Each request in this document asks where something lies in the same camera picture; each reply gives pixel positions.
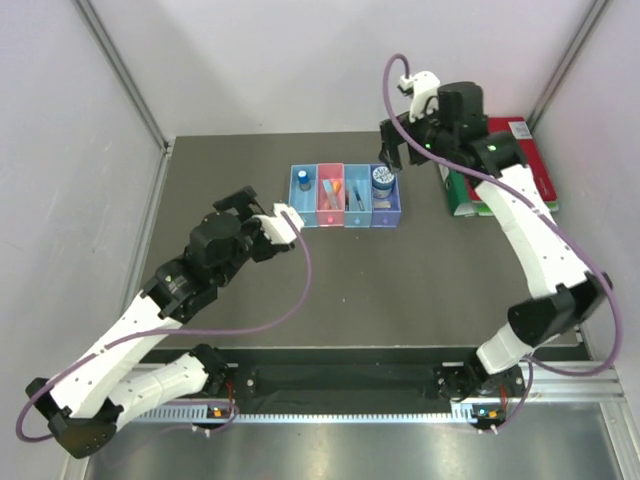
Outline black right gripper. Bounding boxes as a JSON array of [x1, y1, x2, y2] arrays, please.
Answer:
[[379, 98, 457, 175]]

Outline blue round jar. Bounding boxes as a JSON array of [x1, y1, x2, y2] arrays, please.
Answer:
[[371, 165, 396, 199]]

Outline light blue drawer bin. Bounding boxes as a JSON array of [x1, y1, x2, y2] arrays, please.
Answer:
[[344, 164, 373, 228]]

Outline blue end drawer bin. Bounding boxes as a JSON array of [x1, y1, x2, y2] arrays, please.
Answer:
[[288, 164, 318, 228]]

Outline pink orange highlighter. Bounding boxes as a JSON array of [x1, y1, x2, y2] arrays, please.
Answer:
[[322, 179, 342, 211]]

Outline pink plastic drawer bin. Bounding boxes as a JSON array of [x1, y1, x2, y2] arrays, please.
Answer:
[[317, 163, 345, 227]]

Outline purple plastic drawer bin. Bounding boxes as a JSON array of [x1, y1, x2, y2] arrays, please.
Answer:
[[370, 164, 402, 228]]

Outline blue clear pen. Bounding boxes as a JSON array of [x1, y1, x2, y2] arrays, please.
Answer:
[[352, 186, 365, 211]]

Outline red folder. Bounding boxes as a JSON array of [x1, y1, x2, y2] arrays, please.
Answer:
[[489, 117, 559, 212]]

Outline green lever arch binder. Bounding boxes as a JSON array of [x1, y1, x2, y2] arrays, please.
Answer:
[[438, 162, 560, 217]]

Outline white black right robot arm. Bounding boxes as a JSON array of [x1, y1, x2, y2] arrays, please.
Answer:
[[379, 72, 611, 396]]

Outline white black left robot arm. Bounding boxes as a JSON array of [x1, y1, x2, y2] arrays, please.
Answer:
[[26, 186, 304, 459]]

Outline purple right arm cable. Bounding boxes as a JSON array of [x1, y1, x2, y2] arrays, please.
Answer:
[[382, 53, 624, 434]]

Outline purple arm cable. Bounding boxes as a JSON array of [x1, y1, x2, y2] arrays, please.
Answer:
[[382, 53, 624, 434], [14, 209, 314, 444]]

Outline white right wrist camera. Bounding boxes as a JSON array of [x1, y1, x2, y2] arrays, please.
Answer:
[[398, 71, 441, 123]]

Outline grey slotted cable duct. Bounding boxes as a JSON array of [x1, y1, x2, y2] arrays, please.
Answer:
[[129, 397, 506, 426]]

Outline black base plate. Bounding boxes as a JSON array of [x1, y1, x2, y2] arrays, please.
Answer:
[[219, 346, 524, 400]]

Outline aluminium frame rail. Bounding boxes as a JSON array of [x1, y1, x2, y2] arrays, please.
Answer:
[[71, 0, 170, 153]]

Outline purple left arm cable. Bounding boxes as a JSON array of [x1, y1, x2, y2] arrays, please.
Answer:
[[14, 209, 314, 444]]

